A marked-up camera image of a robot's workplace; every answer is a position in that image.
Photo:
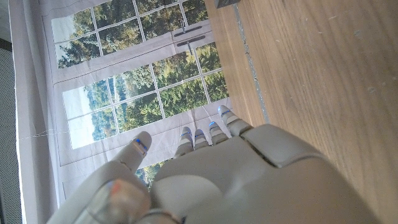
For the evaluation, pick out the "printed window forest backdrop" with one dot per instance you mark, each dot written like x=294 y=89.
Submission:
x=130 y=77

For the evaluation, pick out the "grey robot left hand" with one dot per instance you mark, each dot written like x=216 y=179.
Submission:
x=233 y=174

